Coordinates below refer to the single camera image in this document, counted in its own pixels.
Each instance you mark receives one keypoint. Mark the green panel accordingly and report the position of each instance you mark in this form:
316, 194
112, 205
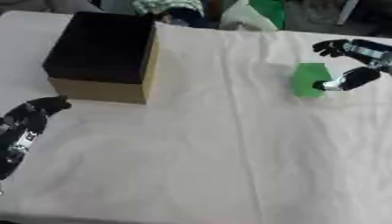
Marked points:
268, 10

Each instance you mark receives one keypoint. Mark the tan cardboard box black inside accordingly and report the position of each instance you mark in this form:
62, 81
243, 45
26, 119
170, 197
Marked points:
102, 55

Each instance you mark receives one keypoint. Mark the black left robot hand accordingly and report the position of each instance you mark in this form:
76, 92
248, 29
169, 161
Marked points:
29, 116

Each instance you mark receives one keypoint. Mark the green block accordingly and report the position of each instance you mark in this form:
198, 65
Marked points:
308, 79

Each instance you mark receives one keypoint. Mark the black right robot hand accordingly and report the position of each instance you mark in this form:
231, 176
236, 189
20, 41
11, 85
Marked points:
357, 77

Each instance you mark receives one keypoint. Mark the green white checked cloth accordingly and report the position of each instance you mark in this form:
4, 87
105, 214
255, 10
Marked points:
168, 5

